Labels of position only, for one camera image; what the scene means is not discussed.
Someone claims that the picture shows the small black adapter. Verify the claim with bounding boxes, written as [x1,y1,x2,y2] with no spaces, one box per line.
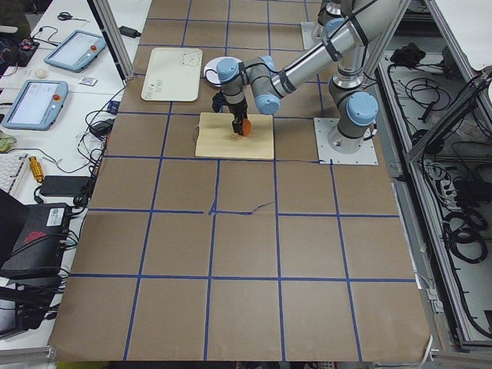
[118,25,141,38]

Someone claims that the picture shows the black power adapter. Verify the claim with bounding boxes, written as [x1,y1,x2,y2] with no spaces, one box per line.
[39,175,89,197]

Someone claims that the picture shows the teach pendant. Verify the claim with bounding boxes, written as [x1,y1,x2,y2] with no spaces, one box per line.
[44,30,106,72]
[2,80,68,131]

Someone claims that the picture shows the wooden cutting board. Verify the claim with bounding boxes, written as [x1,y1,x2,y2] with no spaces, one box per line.
[195,112,274,160]

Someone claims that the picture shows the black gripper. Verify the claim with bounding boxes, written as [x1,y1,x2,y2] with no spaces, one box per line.
[223,91,249,136]

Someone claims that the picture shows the black computer box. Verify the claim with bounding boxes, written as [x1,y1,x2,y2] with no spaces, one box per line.
[1,199,71,280]

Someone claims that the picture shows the near teach pendant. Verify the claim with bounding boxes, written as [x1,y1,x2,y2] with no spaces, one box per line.
[2,80,68,131]

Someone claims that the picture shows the white keyboard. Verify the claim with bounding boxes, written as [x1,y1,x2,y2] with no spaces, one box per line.
[0,153,29,195]

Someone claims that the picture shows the orange fruit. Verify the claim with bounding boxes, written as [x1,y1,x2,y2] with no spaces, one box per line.
[241,118,252,136]

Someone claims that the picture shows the cream bear tray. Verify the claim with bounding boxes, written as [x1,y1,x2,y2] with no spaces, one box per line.
[141,48,203,102]

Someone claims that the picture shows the far teach pendant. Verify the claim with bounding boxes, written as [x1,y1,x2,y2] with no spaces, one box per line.
[44,30,106,72]

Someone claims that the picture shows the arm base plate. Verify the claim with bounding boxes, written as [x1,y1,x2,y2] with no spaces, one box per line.
[301,22,325,50]
[314,118,378,165]

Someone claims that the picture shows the black scissors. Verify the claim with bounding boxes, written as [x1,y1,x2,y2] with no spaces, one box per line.
[57,12,73,21]

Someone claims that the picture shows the aluminium frame post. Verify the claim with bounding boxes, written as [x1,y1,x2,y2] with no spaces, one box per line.
[87,0,135,82]

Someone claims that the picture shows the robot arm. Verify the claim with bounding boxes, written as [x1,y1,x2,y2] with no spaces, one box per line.
[212,0,399,154]
[312,0,342,39]

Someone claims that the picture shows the white round plate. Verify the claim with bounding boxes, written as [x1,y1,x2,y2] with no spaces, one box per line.
[203,56,241,87]

